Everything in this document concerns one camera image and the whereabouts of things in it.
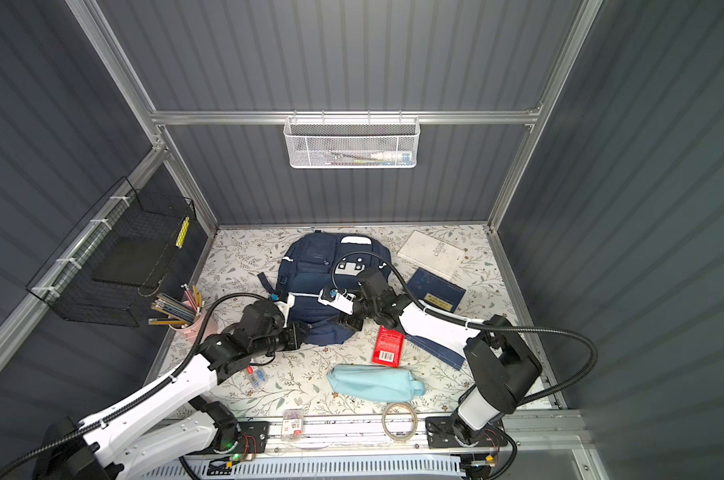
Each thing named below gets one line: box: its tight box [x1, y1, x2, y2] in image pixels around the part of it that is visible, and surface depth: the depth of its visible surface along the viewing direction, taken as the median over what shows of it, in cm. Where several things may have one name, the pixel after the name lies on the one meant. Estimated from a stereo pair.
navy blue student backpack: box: [258, 231, 392, 346], surface depth 101 cm
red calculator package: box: [372, 325, 404, 368], surface depth 88 cm
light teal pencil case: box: [326, 364, 426, 403], surface depth 80 cm
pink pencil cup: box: [171, 311, 214, 347], surface depth 84 cm
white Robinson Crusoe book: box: [396, 230, 466, 281], surface depth 111 cm
